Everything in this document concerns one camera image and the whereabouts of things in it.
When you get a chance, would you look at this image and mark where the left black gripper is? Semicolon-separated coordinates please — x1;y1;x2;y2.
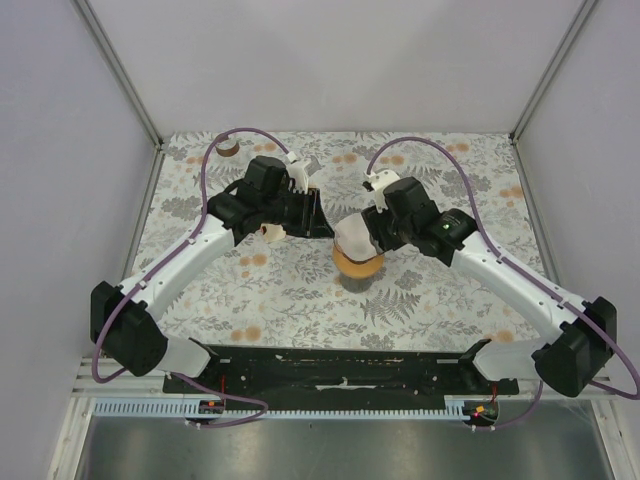
262;187;335;240

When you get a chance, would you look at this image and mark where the orange coffee filter pack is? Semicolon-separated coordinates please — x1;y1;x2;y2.
260;224;286;243

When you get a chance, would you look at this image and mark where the grey glass carafe wooden collar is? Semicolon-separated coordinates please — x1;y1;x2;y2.
332;246;385;293

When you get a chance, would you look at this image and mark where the clear glass carafe brown collar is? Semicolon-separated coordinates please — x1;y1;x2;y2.
215;136;240;158

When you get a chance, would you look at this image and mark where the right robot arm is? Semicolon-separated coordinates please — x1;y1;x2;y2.
362;170;617;398

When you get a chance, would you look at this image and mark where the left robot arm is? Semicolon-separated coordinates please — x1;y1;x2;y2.
90;156;334;393

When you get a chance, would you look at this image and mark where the floral patterned table mat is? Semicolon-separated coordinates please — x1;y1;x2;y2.
133;132;542;351

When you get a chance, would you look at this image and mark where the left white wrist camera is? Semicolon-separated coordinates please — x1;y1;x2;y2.
286;151;321;194

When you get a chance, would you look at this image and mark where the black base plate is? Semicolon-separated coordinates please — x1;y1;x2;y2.
162;342;520;412

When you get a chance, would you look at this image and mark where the white slotted cable duct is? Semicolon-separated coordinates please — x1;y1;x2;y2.
93;395;474;418

